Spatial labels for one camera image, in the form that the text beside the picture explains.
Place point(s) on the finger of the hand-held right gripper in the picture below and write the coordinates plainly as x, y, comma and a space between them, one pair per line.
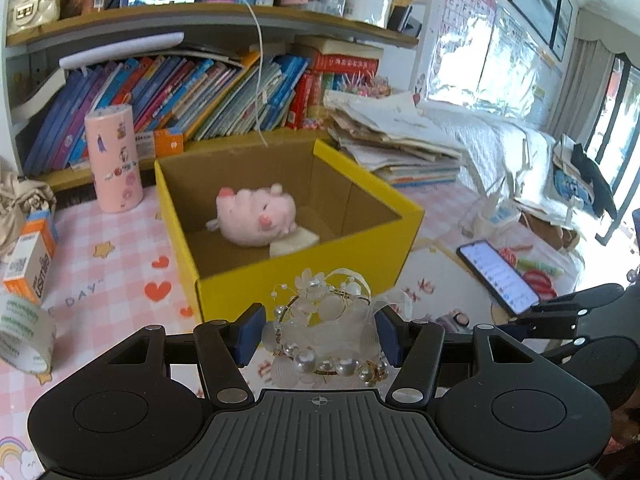
570, 347
575, 299

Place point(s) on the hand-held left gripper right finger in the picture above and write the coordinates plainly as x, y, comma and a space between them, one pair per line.
387, 335

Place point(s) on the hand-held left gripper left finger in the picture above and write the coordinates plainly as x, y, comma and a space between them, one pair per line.
252, 332

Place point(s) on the yellow cardboard box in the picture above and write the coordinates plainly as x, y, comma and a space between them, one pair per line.
240, 285

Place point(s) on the pearl flower hair crown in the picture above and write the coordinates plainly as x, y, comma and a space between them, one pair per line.
320, 310

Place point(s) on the white sponge block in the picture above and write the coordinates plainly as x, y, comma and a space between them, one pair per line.
295, 242

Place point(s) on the pink plush pig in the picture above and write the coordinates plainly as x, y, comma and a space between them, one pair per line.
250, 215

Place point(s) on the black smartphone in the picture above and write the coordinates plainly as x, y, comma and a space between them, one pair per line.
495, 275

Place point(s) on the blue white tote bag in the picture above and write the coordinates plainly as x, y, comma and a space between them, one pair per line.
570, 182

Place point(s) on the black cloth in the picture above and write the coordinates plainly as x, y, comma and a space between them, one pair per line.
595, 180

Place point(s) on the pink checked tablecloth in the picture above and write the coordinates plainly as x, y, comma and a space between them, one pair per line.
100, 270

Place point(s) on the white quilted bed cover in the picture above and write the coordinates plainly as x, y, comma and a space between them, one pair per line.
500, 150

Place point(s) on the stack of loose papers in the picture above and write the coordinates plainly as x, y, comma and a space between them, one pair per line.
390, 135

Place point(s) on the small orange white box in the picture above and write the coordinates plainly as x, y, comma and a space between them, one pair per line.
167, 142

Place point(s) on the beige curtain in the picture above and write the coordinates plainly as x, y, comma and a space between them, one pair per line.
580, 90

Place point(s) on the pink sticker-covered cylinder container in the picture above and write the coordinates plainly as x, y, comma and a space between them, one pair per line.
112, 160

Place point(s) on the orange white toothpaste box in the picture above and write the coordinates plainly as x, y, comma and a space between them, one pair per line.
32, 260

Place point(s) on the clear tape roll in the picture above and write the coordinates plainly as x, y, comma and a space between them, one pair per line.
15, 320

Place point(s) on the row of colourful books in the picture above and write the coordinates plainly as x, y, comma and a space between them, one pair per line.
200, 100

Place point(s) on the beige cloth bag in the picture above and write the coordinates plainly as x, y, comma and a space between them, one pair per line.
20, 200

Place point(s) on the red thick dictionary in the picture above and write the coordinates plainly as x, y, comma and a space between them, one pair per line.
345, 64

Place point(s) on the beige thick book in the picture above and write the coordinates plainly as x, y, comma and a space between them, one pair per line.
340, 46

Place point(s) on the white rolled paper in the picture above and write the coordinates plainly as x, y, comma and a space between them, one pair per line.
125, 47

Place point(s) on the small black box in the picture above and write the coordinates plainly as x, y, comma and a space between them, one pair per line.
402, 19

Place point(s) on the wooden bookshelf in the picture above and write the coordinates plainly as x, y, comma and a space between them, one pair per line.
225, 12

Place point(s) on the white leaning book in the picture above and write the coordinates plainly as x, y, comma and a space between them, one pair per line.
37, 92

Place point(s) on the white cylinder container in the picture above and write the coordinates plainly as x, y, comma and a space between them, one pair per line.
367, 5

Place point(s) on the pink alphabet wall poster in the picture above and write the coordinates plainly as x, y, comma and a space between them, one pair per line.
465, 5

